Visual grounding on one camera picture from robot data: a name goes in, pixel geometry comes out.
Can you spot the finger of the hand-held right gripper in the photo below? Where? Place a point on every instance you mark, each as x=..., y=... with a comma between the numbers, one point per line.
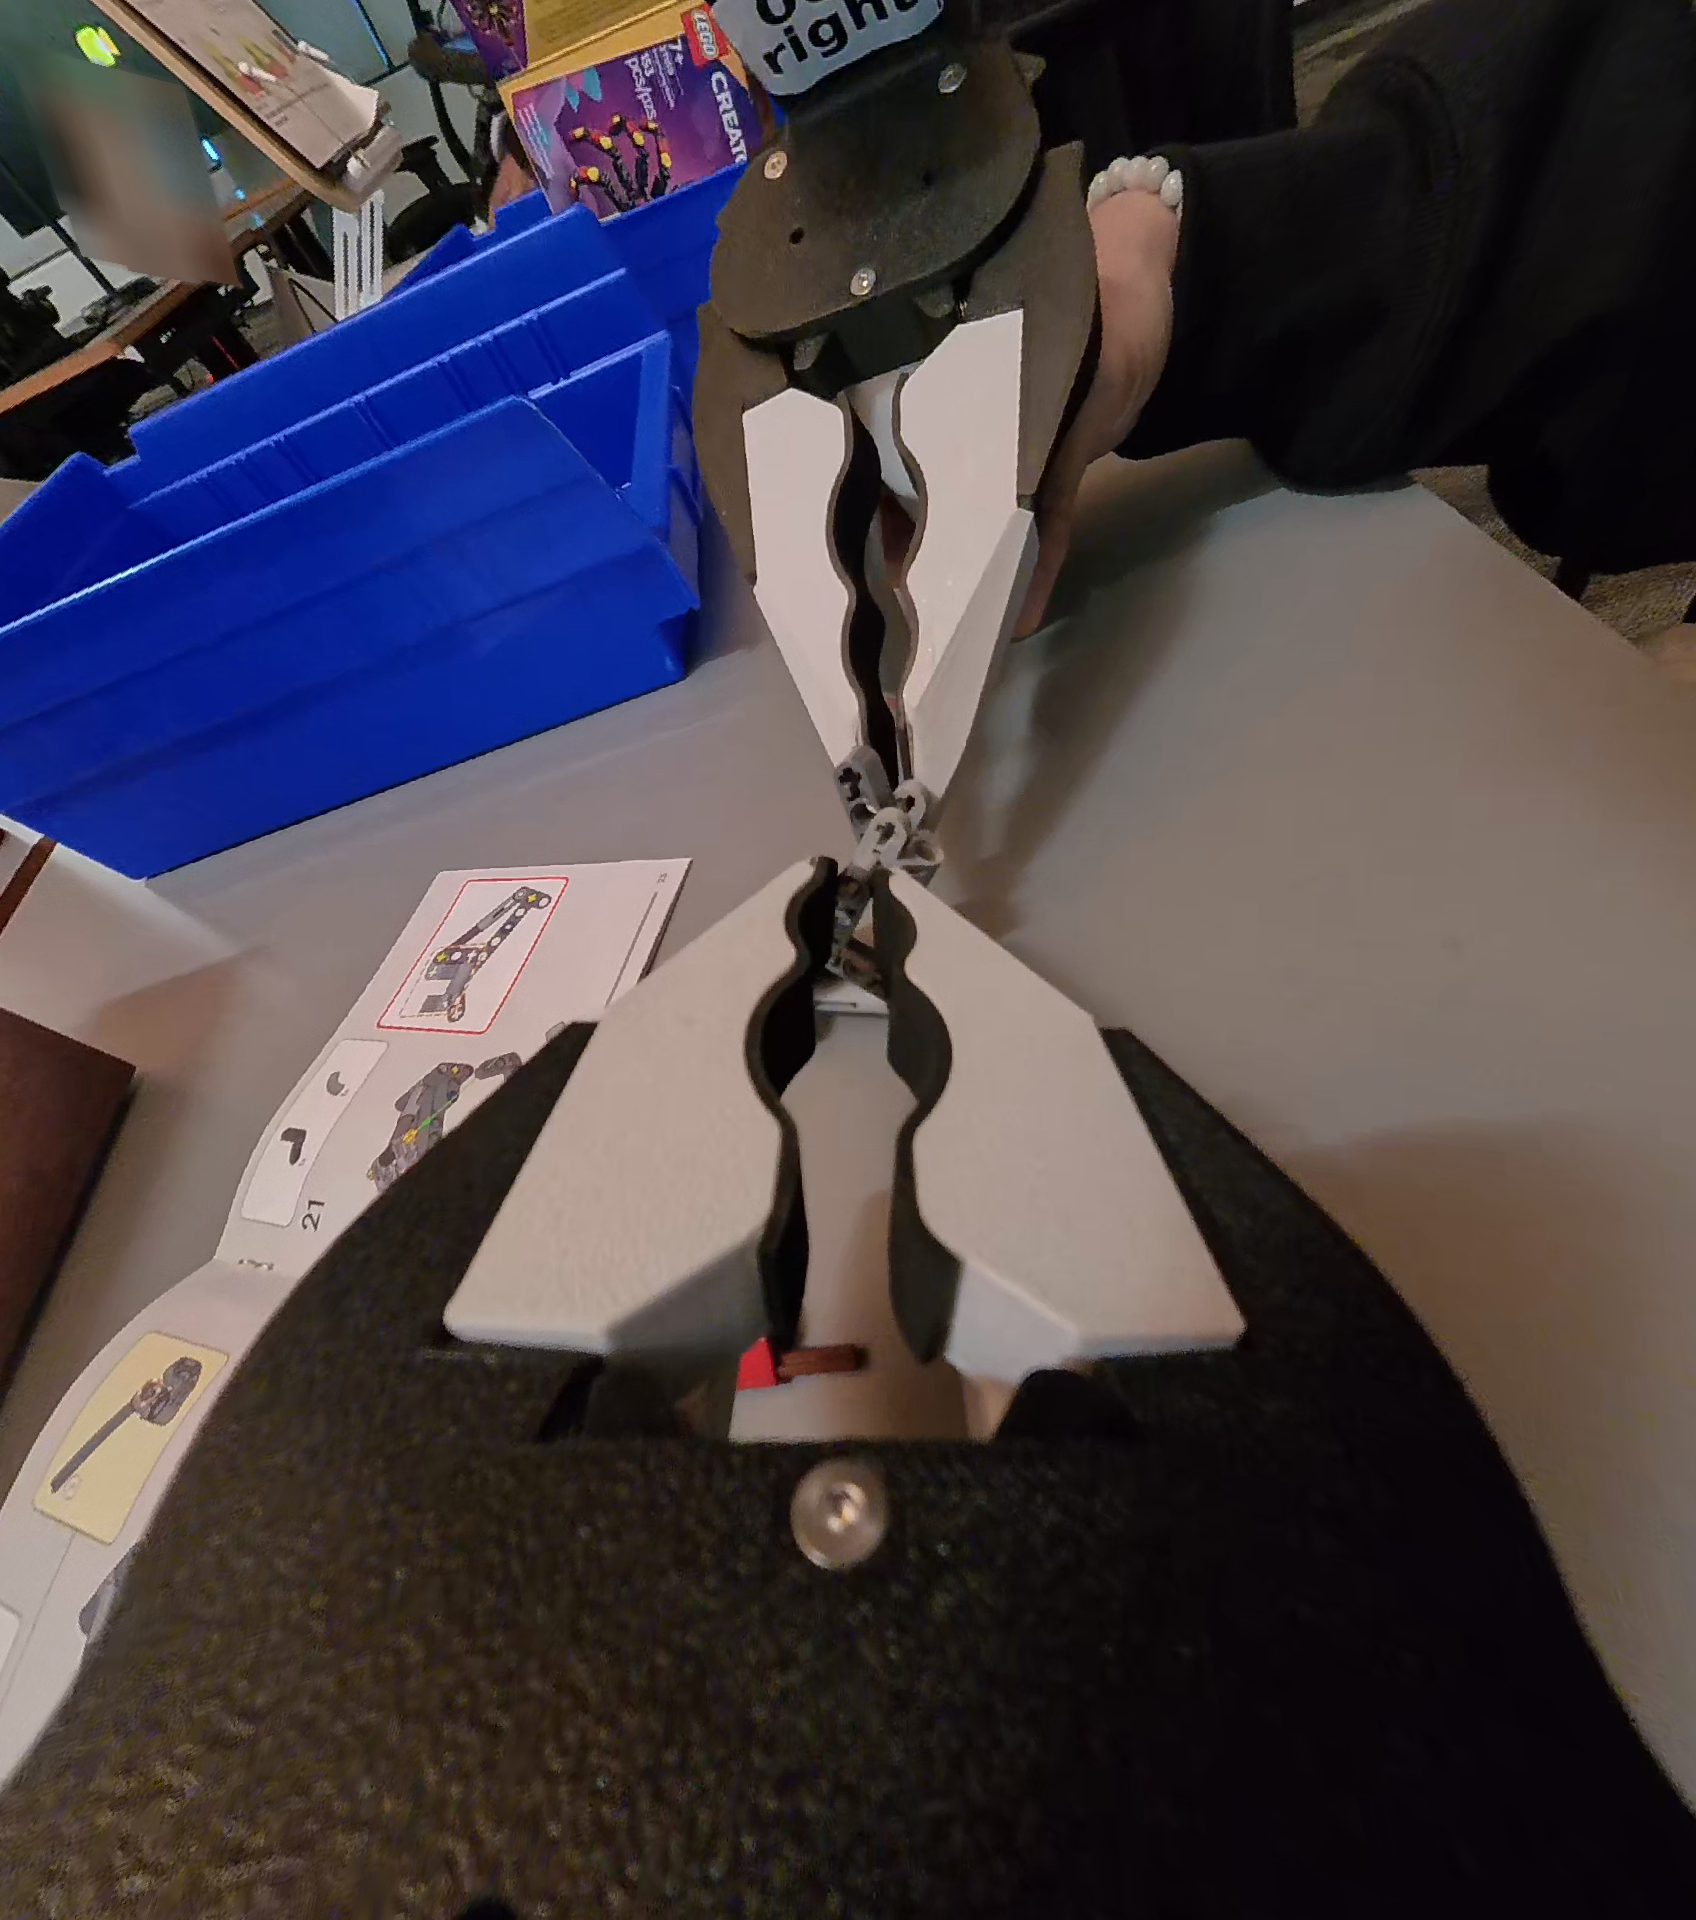
x=796, y=524
x=976, y=494

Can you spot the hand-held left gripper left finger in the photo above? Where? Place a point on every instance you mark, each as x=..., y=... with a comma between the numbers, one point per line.
x=623, y=1199

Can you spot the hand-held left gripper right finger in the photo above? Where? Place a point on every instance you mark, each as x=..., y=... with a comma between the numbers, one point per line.
x=1073, y=1199

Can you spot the toy car chassis assembly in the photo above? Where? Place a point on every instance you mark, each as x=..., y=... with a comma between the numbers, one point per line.
x=788, y=1362

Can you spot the grey toy connector assembly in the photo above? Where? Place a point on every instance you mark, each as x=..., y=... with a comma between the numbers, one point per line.
x=895, y=831

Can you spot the black toy beam with pins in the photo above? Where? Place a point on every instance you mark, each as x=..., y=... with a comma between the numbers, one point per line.
x=851, y=930

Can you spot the person's right forearm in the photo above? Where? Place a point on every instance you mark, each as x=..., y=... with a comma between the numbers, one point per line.
x=1463, y=270

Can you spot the person's right hand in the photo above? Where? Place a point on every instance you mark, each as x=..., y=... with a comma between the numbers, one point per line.
x=1135, y=329

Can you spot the purple toy box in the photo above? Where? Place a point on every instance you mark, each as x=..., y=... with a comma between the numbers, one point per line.
x=639, y=122

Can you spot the open instruction booklet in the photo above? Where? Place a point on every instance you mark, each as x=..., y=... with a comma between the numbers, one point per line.
x=339, y=1140

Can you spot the large blue storage bin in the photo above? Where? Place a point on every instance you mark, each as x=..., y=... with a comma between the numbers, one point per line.
x=264, y=630

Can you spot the wooden sign board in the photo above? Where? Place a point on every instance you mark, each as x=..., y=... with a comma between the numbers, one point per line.
x=264, y=91

